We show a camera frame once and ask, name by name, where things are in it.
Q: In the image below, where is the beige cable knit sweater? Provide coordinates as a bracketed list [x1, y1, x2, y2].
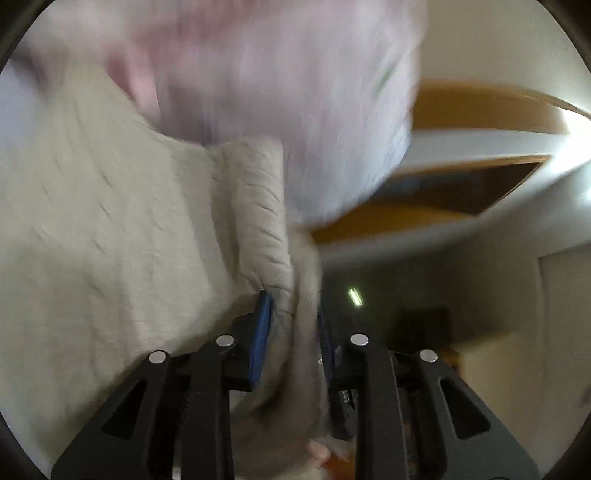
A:
[1, 64, 327, 479]

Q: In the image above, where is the pink floral pillow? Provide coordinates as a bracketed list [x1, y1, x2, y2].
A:
[16, 1, 426, 226]

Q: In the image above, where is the wooden wall shelf niche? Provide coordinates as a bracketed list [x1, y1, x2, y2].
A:
[311, 81, 590, 246]

